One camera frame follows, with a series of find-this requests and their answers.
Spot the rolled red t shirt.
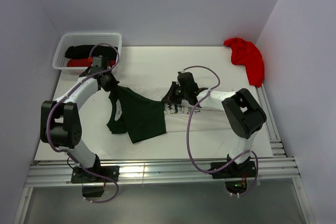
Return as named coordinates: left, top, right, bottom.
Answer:
left=67, top=58, right=116, bottom=68

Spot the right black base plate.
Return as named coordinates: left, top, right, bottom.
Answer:
left=212, top=160, right=258, bottom=179

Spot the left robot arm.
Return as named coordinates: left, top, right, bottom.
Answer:
left=40, top=56, right=118, bottom=182

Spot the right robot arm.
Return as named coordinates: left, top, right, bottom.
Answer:
left=162, top=72, right=267, bottom=177

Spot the white plastic basket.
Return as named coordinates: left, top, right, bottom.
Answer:
left=52, top=32, right=122, bottom=75

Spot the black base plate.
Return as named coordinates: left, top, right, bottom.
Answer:
left=212, top=160, right=258, bottom=179
left=70, top=165, right=120, bottom=184

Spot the white and green t shirt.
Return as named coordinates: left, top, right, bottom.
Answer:
left=106, top=78, right=237, bottom=145

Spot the rolled black t shirt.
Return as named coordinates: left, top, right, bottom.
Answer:
left=65, top=45, right=117, bottom=60

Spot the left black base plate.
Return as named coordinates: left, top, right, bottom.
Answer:
left=70, top=165, right=120, bottom=184

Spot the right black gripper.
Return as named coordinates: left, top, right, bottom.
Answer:
left=162, top=81, right=189, bottom=104

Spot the crumpled red t shirt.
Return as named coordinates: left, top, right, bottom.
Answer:
left=223, top=38, right=265, bottom=88

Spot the aluminium frame rail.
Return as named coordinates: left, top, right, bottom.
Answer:
left=14, top=87, right=316, bottom=223

